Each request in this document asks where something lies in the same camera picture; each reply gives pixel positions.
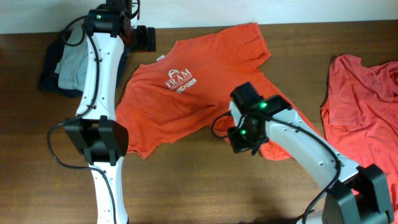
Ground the grey folded garment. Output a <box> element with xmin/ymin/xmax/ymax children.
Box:
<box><xmin>55</xmin><ymin>39</ymin><xmax>88</xmax><ymax>91</ymax></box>

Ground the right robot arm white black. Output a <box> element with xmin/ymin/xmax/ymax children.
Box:
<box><xmin>227</xmin><ymin>82</ymin><xmax>394</xmax><ymax>224</ymax></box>

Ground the pink red t-shirt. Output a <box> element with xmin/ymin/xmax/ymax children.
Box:
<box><xmin>321</xmin><ymin>55</ymin><xmax>397</xmax><ymax>211</ymax></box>

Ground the dark navy folded garment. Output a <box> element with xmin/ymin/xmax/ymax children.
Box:
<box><xmin>37</xmin><ymin>29</ymin><xmax>130</xmax><ymax>99</ymax></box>

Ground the orange printed t-shirt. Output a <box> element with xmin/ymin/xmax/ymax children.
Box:
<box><xmin>114</xmin><ymin>22</ymin><xmax>324</xmax><ymax>161</ymax></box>

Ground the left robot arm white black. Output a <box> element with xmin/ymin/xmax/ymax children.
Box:
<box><xmin>64</xmin><ymin>1</ymin><xmax>156</xmax><ymax>223</ymax></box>

